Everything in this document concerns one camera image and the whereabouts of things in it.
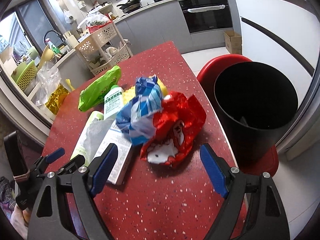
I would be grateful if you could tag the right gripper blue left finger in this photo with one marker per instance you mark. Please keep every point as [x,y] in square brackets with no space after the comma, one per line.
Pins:
[58,224]

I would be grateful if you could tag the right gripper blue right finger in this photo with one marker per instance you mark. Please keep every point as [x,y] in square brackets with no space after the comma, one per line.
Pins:
[266,217]

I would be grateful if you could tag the green plastic snack bag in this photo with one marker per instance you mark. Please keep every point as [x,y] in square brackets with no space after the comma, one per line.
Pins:
[95,92]

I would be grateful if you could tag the white green small bottle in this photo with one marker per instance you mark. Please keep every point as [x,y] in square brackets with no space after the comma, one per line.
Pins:
[113,102]

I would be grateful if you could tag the red snack bag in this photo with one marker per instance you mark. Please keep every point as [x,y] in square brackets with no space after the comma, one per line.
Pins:
[177,125]

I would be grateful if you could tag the blue white plastic bag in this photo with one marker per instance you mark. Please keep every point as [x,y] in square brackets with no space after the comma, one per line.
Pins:
[135,119]

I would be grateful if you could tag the yellow foam sponge pad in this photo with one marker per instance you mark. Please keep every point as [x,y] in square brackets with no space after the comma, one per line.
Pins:
[144,86]

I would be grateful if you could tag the black trash bin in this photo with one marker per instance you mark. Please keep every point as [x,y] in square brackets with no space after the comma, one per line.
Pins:
[260,93]

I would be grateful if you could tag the black kitchen faucet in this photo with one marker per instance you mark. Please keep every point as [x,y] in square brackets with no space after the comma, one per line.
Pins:
[55,37]

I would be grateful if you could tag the red chair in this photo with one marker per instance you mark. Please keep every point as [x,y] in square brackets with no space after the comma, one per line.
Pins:
[242,138]

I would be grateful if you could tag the gold foil bag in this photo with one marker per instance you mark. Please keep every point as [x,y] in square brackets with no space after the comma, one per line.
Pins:
[56,99]

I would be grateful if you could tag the green yellow dish basket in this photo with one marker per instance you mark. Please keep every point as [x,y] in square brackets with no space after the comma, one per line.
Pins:
[24,74]

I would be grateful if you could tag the clear plastic bag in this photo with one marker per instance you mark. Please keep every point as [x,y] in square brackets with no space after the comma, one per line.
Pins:
[48,77]

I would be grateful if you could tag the yellow cutting board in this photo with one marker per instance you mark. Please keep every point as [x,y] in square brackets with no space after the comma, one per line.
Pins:
[47,55]

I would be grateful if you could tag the beige plastic storage cart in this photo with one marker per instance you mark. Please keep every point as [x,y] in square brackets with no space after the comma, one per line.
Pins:
[104,48]

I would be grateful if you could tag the red basket on cart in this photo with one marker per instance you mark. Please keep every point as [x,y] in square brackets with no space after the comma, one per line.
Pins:
[94,28]

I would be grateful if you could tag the cardboard box on floor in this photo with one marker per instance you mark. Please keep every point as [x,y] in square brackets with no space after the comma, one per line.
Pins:
[233,42]

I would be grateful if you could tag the grey base cabinets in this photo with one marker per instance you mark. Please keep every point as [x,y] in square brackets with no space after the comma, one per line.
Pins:
[164,21]

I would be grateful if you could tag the white refrigerator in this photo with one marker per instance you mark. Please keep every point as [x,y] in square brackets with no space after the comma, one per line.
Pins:
[286,37]

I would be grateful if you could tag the black frying pan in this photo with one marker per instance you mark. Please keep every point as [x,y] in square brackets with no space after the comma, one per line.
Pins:
[129,6]

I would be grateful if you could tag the black built-in oven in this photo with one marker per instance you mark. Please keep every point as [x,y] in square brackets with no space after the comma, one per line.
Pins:
[206,15]

